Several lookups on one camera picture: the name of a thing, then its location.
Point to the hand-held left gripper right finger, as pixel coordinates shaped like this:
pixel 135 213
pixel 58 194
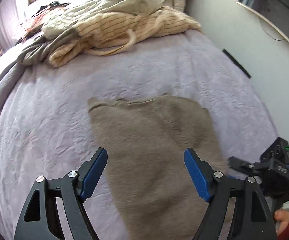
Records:
pixel 197 172

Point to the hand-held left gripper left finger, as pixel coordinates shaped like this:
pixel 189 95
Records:
pixel 94 171

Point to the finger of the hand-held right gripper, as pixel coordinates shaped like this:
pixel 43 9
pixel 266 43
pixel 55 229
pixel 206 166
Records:
pixel 238 163

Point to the brown knit sweater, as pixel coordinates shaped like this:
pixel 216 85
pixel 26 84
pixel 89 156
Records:
pixel 147 155

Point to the person's right hand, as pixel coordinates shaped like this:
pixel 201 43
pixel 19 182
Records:
pixel 282 221

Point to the lilac embossed bedspread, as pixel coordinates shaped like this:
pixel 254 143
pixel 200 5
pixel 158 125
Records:
pixel 47 117

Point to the grey olive garment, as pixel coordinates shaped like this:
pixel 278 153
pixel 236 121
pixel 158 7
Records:
pixel 34 52

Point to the pale ribbed knit garment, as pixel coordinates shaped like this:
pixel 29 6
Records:
pixel 84 12

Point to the lilac curtain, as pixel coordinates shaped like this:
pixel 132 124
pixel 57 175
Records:
pixel 2 27

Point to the wall-mounted screen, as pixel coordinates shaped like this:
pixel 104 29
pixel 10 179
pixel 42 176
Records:
pixel 272 7

